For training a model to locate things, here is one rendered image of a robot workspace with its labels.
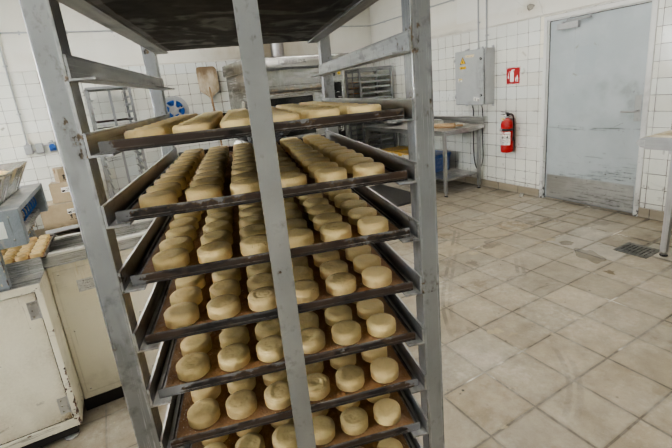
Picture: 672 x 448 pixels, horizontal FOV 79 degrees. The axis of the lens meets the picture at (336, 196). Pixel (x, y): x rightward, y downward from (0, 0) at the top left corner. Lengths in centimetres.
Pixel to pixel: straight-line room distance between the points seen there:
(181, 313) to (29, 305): 167
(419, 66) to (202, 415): 62
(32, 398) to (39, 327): 34
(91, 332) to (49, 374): 26
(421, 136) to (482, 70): 516
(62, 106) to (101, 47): 600
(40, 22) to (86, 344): 214
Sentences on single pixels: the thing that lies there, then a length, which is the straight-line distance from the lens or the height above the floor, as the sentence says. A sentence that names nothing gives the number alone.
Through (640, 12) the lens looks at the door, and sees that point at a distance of 504.
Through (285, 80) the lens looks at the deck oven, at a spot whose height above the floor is 171.
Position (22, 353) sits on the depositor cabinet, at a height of 53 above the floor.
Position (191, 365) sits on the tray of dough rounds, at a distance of 72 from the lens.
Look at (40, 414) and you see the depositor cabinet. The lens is 256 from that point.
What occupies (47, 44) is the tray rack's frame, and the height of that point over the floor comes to 162.
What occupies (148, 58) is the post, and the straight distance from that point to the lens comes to 118.
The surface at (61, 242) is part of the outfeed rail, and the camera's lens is 271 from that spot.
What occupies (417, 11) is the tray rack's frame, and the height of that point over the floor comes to 163.
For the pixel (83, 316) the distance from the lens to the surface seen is 252.
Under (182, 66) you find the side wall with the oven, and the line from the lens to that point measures 664.
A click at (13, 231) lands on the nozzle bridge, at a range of 220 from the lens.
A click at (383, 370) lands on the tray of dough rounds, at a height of 106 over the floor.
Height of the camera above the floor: 154
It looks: 15 degrees down
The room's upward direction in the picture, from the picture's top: 6 degrees counter-clockwise
